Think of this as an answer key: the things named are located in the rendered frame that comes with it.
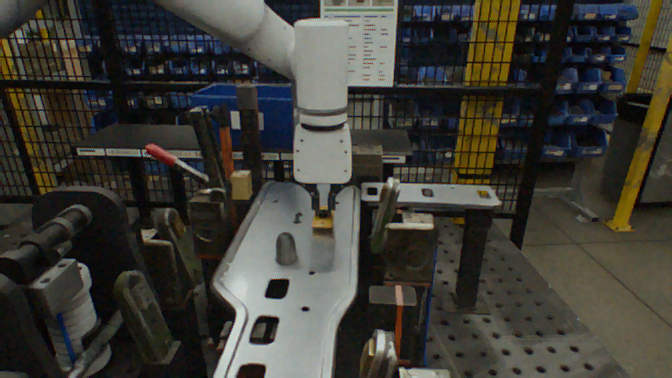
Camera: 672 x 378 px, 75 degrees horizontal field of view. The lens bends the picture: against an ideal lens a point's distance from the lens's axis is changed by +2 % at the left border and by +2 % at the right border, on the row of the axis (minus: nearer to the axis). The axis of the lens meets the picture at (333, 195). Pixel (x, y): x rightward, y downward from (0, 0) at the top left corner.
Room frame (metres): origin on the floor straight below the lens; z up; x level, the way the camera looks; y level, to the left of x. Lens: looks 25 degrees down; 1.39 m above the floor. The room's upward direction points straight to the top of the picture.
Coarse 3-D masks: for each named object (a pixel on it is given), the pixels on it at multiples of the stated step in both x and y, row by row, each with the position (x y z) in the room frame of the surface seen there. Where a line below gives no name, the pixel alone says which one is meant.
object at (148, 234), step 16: (144, 240) 0.54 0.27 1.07; (160, 240) 0.54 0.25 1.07; (160, 256) 0.53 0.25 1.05; (160, 272) 0.53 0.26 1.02; (176, 272) 0.54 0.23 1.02; (160, 288) 0.53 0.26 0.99; (176, 288) 0.53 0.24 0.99; (160, 304) 0.54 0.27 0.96; (176, 304) 0.54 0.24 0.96; (192, 304) 0.57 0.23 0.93; (176, 320) 0.54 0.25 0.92; (192, 320) 0.56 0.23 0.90; (176, 336) 0.54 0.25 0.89; (192, 336) 0.55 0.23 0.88; (192, 352) 0.54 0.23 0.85; (192, 368) 0.54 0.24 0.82
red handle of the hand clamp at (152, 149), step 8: (152, 144) 0.74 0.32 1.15; (152, 152) 0.73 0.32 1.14; (160, 152) 0.73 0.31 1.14; (168, 152) 0.74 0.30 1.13; (160, 160) 0.73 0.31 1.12; (168, 160) 0.73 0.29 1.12; (176, 160) 0.74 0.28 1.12; (176, 168) 0.73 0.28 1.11; (184, 168) 0.73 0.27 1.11; (192, 168) 0.74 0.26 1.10; (192, 176) 0.73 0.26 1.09; (200, 176) 0.73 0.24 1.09; (208, 184) 0.73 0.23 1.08
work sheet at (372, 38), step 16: (320, 0) 1.27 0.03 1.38; (336, 0) 1.26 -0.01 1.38; (352, 0) 1.26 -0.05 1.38; (368, 0) 1.26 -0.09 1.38; (384, 0) 1.26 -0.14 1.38; (400, 0) 1.25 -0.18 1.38; (320, 16) 1.27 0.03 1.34; (336, 16) 1.26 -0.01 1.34; (352, 16) 1.26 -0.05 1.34; (368, 16) 1.26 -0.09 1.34; (384, 16) 1.26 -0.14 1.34; (400, 16) 1.25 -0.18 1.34; (352, 32) 1.26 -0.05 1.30; (368, 32) 1.26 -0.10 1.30; (384, 32) 1.26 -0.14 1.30; (352, 48) 1.26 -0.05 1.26; (368, 48) 1.26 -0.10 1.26; (384, 48) 1.26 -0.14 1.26; (352, 64) 1.26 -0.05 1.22; (368, 64) 1.26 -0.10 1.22; (384, 64) 1.26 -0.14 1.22; (352, 80) 1.26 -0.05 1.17; (368, 80) 1.26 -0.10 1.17; (384, 80) 1.26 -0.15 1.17
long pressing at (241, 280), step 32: (288, 192) 0.86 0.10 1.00; (320, 192) 0.86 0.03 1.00; (352, 192) 0.86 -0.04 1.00; (256, 224) 0.71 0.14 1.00; (288, 224) 0.71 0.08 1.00; (352, 224) 0.72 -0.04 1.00; (224, 256) 0.60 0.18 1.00; (256, 256) 0.60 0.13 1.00; (320, 256) 0.60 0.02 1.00; (352, 256) 0.61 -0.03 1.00; (224, 288) 0.52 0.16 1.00; (256, 288) 0.52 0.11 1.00; (288, 288) 0.52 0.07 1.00; (320, 288) 0.52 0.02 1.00; (352, 288) 0.52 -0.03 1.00; (256, 320) 0.45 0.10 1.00; (288, 320) 0.45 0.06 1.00; (320, 320) 0.45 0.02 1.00; (224, 352) 0.39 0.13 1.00; (256, 352) 0.39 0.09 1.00; (288, 352) 0.39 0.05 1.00; (320, 352) 0.39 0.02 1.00
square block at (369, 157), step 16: (352, 144) 1.02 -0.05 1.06; (368, 144) 1.02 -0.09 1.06; (352, 160) 0.95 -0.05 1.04; (368, 160) 0.95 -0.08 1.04; (368, 176) 0.95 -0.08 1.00; (368, 192) 0.95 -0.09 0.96; (368, 208) 0.95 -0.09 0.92; (368, 224) 0.95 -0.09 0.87; (368, 240) 0.98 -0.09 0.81; (368, 256) 0.98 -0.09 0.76; (368, 272) 0.97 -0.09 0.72
